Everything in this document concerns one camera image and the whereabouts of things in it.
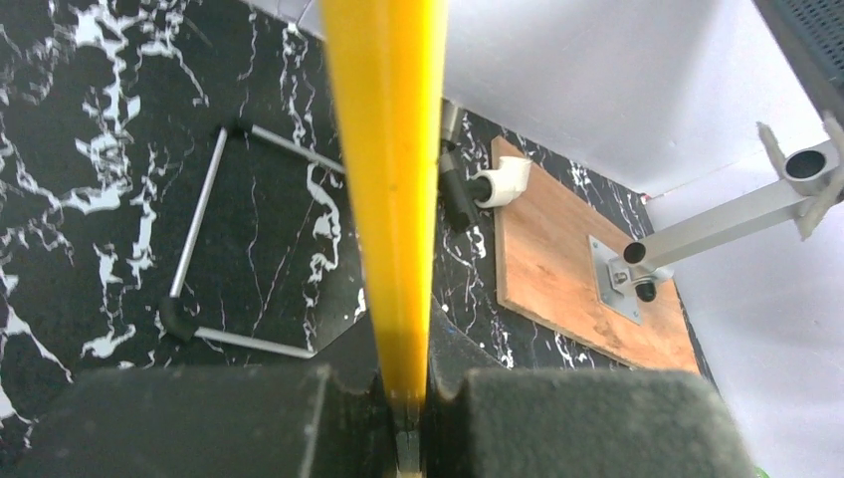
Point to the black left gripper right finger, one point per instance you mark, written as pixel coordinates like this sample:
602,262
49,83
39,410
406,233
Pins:
485,420

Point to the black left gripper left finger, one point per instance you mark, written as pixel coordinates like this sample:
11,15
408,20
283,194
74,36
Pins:
211,421

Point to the yellow framed whiteboard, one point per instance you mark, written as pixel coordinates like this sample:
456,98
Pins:
386,64

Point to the white pvc elbow far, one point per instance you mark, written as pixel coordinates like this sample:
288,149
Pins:
500,185

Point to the brown wooden board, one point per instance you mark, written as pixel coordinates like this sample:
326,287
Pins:
545,241

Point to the silver metal bracket stand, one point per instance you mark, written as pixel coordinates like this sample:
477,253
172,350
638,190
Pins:
809,184

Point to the teal grey network switch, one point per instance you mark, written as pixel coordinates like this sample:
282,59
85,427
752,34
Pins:
810,36

